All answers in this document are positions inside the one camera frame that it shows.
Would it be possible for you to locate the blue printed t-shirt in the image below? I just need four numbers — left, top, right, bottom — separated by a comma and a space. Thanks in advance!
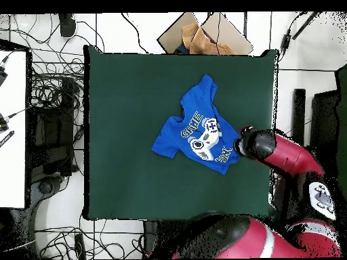
150, 73, 242, 176

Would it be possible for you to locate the dark green table cloth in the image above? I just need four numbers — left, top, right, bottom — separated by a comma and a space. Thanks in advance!
83, 45, 279, 221

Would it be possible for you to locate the tan towel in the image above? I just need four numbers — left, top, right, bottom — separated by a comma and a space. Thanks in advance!
181, 23, 237, 56

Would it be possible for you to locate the brown cardboard box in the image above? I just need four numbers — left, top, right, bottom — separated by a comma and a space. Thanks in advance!
157, 12, 254, 56

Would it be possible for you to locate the black power adapter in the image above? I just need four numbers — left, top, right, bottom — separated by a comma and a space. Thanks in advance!
280, 28, 293, 53

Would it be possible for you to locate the person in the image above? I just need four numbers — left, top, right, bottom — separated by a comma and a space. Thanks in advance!
58, 13, 79, 39

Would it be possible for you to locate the white desk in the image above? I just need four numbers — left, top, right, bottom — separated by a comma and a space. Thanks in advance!
0, 49, 28, 209

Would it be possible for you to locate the black striped bar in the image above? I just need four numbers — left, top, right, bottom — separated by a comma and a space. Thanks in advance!
0, 130, 15, 148

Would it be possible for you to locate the green draped cloth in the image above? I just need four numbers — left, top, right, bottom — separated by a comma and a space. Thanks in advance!
334, 64, 347, 190

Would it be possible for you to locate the thin black rod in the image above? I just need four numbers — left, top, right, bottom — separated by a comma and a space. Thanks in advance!
291, 11, 321, 41

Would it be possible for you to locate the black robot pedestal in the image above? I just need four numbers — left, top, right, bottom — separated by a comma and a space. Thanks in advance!
142, 220, 161, 257

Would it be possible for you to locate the long black cable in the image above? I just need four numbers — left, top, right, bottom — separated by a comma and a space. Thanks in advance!
121, 12, 149, 54

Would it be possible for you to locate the black cable tangle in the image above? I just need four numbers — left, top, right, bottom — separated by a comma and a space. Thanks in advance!
26, 13, 105, 93
35, 224, 144, 260

